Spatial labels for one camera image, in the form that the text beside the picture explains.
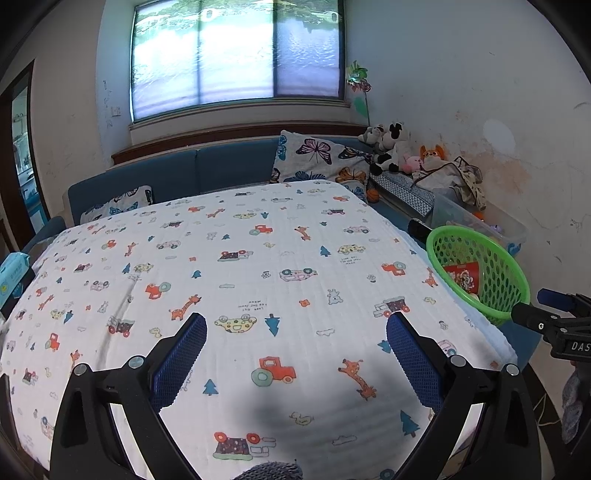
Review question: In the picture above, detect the black white cow plush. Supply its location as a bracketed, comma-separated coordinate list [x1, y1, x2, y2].
[372, 121, 409, 176]

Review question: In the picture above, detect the printed blanket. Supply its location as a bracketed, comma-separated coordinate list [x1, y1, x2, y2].
[0, 180, 518, 480]

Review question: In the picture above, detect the colourful pinwheel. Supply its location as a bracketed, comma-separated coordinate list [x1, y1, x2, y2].
[345, 61, 372, 127]

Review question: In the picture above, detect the orange fox plush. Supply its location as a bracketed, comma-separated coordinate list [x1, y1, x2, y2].
[418, 144, 448, 169]

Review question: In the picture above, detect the blue wet wipes pack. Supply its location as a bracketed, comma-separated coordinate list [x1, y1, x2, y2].
[0, 251, 35, 296]

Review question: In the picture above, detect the blue sofa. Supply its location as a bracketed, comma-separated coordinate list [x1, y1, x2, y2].
[21, 135, 543, 370]

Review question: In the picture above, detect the green plastic basket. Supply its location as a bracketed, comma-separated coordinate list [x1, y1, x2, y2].
[426, 224, 531, 326]

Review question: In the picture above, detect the clear storage box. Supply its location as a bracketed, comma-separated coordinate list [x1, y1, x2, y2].
[431, 191, 528, 257]

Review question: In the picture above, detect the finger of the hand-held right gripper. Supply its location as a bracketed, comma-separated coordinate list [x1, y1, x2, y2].
[537, 287, 591, 319]
[510, 301, 568, 333]

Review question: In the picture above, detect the blue patterned mat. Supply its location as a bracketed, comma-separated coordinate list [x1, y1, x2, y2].
[369, 172, 437, 217]

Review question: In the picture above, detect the person's grey sweater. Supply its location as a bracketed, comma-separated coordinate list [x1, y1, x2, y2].
[233, 460, 305, 480]

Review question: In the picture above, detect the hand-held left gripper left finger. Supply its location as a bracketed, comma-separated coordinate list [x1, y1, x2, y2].
[51, 312, 208, 480]

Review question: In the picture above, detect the large butterfly pillow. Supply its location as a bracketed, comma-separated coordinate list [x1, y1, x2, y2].
[270, 130, 374, 201]

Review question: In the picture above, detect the red printed noodle tub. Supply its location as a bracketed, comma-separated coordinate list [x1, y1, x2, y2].
[442, 261, 483, 296]

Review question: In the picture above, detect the black rectangular object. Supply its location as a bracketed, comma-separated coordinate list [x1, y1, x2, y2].
[407, 218, 435, 241]

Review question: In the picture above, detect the small butterfly pillow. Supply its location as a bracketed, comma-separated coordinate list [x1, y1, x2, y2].
[81, 185, 154, 225]

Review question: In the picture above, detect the grey plush toy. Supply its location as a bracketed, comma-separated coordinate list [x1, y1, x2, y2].
[360, 124, 386, 153]

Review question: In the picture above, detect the wooden framed glass door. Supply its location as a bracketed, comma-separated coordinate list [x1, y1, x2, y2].
[0, 60, 51, 236]

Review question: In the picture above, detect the beige cloth bag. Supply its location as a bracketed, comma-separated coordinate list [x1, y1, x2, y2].
[413, 156, 488, 210]

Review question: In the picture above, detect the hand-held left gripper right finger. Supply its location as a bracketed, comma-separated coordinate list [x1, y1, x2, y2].
[385, 312, 542, 480]

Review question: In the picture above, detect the window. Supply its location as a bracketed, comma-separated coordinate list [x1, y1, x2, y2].
[129, 0, 347, 123]

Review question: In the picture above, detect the person's right forearm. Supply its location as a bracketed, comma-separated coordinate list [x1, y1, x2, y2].
[561, 367, 591, 446]

